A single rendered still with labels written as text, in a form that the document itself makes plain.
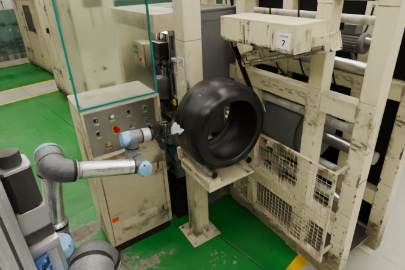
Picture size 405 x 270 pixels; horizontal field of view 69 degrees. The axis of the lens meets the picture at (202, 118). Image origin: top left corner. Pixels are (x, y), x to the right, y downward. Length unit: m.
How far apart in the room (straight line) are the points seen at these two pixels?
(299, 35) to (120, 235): 1.97
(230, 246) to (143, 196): 0.82
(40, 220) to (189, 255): 1.67
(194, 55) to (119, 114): 0.67
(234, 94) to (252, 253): 1.41
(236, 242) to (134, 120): 1.33
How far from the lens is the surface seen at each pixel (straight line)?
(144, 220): 2.63
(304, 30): 1.59
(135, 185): 2.38
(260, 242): 2.70
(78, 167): 1.36
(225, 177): 2.00
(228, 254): 2.61
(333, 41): 1.63
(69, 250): 1.57
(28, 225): 1.12
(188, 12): 1.86
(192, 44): 1.90
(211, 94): 1.65
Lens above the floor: 2.00
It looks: 25 degrees down
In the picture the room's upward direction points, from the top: 2 degrees counter-clockwise
